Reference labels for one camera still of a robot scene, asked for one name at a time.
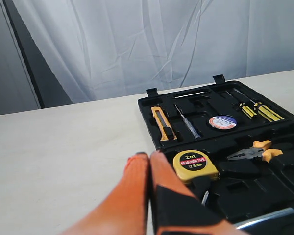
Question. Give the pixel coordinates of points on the yellow measuring tape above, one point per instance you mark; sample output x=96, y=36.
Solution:
x=190, y=164

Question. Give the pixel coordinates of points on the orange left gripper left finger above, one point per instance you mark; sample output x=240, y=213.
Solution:
x=124, y=210

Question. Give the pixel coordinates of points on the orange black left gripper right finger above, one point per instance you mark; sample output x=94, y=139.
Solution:
x=176, y=210

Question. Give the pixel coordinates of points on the black plastic tool case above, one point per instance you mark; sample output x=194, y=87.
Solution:
x=224, y=162

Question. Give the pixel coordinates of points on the yellow black screwdriver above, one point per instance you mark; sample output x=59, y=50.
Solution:
x=244, y=108
x=263, y=110

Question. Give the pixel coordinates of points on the black electrical tape roll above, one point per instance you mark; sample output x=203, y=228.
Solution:
x=222, y=122

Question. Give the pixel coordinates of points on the orange handled combination pliers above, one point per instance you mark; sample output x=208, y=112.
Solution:
x=263, y=150

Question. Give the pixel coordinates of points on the claw hammer black handle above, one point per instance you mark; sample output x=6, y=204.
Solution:
x=244, y=206

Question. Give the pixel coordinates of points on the clear test pen screwdriver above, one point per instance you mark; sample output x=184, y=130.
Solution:
x=191, y=128

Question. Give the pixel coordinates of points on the white backdrop curtain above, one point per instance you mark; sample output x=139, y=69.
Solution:
x=100, y=49

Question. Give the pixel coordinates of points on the orange utility knife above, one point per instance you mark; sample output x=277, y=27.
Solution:
x=166, y=130

